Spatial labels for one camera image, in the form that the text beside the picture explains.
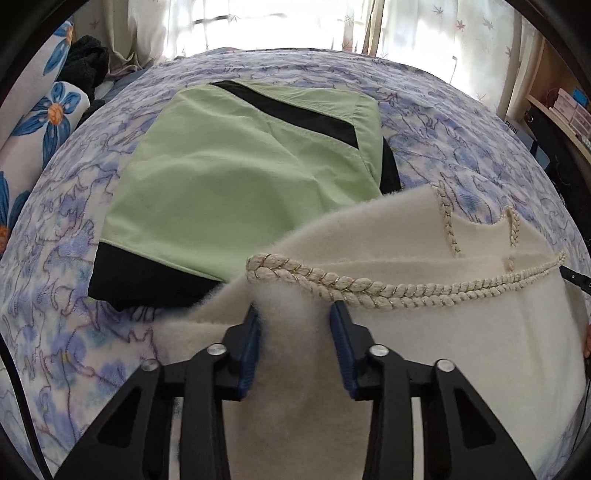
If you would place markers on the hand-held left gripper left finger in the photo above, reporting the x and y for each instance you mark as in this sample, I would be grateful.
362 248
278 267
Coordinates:
247 355

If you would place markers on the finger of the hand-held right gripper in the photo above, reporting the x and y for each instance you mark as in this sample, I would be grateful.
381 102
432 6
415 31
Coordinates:
577 279

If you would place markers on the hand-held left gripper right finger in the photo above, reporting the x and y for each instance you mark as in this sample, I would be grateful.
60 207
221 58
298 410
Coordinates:
344 355

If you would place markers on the cream knitted cardigan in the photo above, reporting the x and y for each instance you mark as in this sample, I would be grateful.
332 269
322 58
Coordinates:
438 332

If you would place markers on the dark clothes pile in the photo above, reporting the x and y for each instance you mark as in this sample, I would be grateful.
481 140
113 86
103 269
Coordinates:
85 64

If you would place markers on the black white patterned garment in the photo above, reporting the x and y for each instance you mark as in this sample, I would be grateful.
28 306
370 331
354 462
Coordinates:
572 194

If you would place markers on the white and blue carton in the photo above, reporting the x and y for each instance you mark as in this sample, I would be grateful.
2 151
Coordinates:
513 127

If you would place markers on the stack of pink boxes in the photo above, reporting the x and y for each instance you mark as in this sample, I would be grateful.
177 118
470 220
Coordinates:
570 108

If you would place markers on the green garment with black trim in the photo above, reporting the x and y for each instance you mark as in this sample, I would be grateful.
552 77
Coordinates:
221 184

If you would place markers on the wooden shelf unit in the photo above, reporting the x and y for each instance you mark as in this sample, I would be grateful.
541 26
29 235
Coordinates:
558 69

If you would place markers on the purple floral bedsheet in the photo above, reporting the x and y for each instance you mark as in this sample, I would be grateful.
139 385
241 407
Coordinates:
55 258

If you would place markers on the sheer floral curtain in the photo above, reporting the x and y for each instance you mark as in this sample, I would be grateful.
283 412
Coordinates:
452 41
240 23

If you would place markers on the rolled blue flower quilt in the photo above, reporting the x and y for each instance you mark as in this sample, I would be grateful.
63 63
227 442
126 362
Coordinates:
27 124

